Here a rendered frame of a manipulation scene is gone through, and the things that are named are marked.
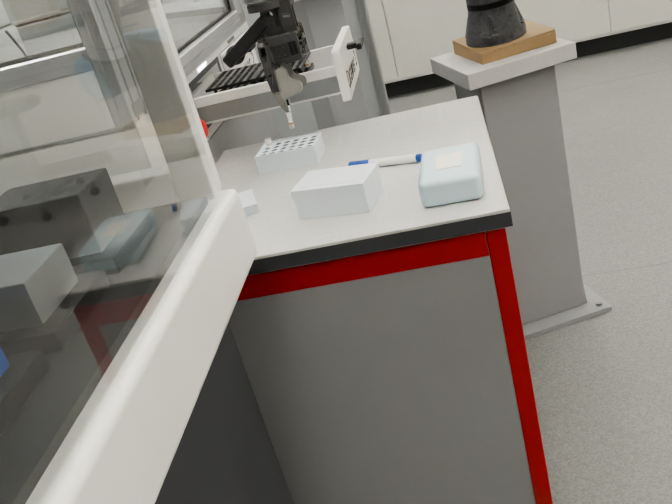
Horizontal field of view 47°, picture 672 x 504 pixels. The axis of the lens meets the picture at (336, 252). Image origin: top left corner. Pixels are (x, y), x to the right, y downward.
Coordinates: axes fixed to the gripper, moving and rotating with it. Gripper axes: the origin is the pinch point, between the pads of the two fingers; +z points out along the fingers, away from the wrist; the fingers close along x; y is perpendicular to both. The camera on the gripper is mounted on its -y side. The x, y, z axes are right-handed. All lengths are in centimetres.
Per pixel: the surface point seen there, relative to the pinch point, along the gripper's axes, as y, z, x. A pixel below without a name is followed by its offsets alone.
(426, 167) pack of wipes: 28.9, 6.6, -32.2
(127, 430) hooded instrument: 9, -1, -101
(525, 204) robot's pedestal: 43, 50, 45
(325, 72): 6.8, -1.6, 14.3
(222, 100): -16.7, -0.8, 13.0
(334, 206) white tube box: 13.6, 9.2, -34.9
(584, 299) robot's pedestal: 55, 84, 50
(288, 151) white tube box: 0.5, 7.3, -7.1
